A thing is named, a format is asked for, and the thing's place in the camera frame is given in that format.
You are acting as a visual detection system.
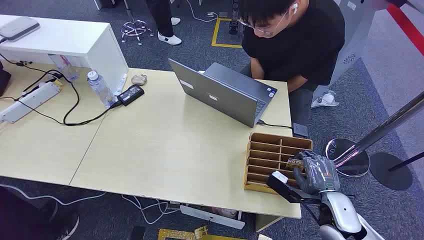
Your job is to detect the chrome stanchion base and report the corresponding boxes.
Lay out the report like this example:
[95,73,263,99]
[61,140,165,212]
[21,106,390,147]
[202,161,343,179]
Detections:
[323,138,371,178]

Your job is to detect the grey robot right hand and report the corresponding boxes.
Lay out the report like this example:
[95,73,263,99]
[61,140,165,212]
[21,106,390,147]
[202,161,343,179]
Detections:
[293,150,341,196]

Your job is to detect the chrome stool base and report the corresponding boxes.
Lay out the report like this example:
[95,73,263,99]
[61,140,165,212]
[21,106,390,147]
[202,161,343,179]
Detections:
[120,0,155,46]

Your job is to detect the black stand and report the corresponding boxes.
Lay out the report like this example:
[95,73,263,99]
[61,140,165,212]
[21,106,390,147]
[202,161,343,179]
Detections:
[228,0,242,36]

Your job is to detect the red barrier belt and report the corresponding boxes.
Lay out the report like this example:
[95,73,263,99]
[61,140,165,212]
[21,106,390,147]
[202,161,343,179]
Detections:
[385,3,424,57]

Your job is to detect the seated person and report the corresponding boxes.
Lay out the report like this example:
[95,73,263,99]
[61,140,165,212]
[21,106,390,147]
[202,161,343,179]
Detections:
[237,0,346,135]

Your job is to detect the clear plastic water bottle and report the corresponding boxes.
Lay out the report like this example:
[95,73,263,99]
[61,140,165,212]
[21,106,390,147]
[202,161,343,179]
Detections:
[87,70,116,109]

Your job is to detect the chrome stanchion pole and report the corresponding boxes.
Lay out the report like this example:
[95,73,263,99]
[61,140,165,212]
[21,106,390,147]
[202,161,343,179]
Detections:
[332,90,424,167]

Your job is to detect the tangled white cables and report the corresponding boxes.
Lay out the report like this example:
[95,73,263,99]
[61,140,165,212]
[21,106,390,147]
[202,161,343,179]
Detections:
[120,194,182,226]

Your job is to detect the wooden slotted card holder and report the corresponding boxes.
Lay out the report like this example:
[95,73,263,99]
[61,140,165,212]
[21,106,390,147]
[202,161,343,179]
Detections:
[243,132,314,195]

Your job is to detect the white desk riser shelf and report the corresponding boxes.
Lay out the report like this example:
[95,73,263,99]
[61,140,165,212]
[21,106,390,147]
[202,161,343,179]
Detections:
[0,14,130,97]

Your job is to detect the black round stanchion base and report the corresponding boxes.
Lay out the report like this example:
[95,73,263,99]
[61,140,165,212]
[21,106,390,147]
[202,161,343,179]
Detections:
[368,151,414,192]

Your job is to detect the black shoe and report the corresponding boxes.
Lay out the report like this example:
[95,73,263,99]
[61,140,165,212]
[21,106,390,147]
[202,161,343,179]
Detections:
[39,198,81,240]

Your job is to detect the crumpled white plastic bag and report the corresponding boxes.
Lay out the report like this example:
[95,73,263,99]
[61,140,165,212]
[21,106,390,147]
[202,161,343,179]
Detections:
[310,89,341,110]

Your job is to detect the grey open laptop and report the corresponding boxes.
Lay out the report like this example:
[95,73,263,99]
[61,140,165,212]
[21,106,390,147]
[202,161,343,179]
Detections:
[167,58,279,129]

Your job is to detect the standing person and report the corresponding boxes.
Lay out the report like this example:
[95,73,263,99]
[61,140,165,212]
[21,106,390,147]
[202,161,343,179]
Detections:
[145,0,183,46]

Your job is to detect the beige earbuds case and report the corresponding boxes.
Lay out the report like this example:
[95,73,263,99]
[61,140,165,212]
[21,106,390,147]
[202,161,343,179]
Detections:
[130,74,148,87]

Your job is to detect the black power adapter brick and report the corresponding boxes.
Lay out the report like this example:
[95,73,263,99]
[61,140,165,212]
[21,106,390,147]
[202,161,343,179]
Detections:
[117,84,146,107]

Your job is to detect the black power cable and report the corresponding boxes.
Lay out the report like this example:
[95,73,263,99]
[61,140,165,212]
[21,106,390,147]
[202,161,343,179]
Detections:
[0,52,123,127]

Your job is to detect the black laptop charger cable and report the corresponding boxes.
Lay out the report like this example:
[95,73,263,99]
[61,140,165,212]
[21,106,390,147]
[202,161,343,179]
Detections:
[256,119,294,130]

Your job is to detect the yellow cardboard piece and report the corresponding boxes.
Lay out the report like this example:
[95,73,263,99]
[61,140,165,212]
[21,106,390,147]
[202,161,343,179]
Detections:
[157,225,248,240]

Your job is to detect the grey flat device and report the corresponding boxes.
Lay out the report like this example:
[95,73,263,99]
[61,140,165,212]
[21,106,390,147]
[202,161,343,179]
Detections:
[0,16,41,43]

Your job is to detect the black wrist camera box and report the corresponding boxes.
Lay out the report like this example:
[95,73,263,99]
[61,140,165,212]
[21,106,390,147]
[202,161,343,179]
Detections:
[266,170,322,205]

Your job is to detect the black laptop charger brick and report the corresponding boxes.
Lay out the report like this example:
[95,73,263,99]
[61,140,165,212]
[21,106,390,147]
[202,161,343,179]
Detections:
[292,122,309,139]

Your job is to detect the black monitor edge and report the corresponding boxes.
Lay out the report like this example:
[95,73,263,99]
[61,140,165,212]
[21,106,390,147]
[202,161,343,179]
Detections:
[0,60,12,98]

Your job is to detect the white floor cable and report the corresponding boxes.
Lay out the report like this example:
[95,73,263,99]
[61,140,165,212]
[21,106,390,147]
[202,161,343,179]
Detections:
[0,183,108,207]

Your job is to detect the small brown card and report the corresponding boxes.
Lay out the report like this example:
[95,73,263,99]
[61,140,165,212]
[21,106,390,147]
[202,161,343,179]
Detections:
[285,158,305,170]

